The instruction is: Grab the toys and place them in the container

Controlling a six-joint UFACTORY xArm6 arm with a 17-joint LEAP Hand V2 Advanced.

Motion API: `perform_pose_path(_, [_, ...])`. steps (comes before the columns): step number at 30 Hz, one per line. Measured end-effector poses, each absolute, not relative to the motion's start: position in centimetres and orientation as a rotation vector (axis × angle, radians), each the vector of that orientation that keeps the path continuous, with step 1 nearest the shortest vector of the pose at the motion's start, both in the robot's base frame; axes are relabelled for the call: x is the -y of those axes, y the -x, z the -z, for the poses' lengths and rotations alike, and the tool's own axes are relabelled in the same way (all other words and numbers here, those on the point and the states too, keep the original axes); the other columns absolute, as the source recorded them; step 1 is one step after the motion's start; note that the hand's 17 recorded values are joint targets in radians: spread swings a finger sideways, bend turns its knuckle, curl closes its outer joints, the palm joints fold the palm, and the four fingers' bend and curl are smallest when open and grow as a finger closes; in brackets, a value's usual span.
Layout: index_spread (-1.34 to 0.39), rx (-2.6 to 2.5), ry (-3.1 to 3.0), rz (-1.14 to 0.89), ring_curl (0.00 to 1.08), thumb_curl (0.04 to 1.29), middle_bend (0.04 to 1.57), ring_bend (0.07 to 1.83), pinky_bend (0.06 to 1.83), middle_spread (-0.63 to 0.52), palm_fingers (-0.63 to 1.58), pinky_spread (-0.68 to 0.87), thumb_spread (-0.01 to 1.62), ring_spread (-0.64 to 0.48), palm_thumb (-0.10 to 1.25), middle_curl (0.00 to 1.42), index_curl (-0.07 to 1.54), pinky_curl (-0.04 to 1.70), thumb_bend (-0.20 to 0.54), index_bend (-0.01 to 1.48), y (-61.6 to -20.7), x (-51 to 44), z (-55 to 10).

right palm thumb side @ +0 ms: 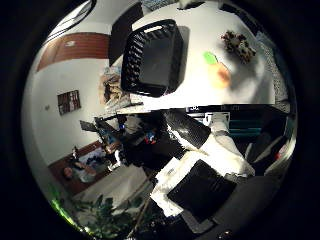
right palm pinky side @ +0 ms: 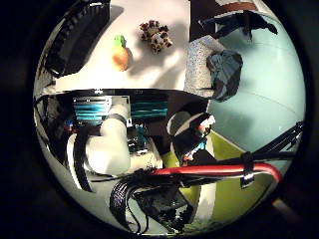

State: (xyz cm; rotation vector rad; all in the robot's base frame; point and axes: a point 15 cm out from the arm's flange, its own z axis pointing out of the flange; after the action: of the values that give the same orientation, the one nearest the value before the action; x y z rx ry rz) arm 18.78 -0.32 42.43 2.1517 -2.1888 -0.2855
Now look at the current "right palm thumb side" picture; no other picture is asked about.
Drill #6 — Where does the brown spotted white plush toy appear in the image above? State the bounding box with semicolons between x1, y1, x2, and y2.
220;30;258;64

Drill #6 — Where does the green leafy plant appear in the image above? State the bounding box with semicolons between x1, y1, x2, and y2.
71;194;151;239

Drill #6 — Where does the orange carrot plush toy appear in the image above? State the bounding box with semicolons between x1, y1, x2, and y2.
203;50;232;90

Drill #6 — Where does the dark grey cloth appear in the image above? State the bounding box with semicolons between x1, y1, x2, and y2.
62;159;101;184

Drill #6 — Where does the cluttered box of items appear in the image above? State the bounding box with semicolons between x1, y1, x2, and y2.
99;66;131;108

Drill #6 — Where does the black plastic mesh basket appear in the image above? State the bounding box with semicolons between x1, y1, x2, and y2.
120;18;185;98

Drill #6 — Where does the black chair back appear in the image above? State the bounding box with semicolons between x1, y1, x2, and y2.
108;2;144;67

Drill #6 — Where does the brown wooden door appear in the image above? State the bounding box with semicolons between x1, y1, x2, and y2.
35;32;111;73

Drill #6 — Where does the dark framed wall picture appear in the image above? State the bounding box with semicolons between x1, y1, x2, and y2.
57;89;82;116

